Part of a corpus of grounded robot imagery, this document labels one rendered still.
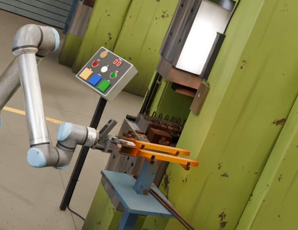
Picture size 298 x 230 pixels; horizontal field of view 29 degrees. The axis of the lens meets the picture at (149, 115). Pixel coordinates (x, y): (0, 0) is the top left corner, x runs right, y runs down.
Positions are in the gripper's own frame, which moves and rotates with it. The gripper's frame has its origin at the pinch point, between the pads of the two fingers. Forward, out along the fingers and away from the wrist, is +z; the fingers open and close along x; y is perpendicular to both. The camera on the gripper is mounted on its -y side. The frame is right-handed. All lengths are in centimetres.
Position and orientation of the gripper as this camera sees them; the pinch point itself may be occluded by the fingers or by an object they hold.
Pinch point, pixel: (130, 142)
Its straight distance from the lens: 281.5
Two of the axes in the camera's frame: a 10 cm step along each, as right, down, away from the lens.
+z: 8.5, 2.2, 4.8
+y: -3.0, 9.5, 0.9
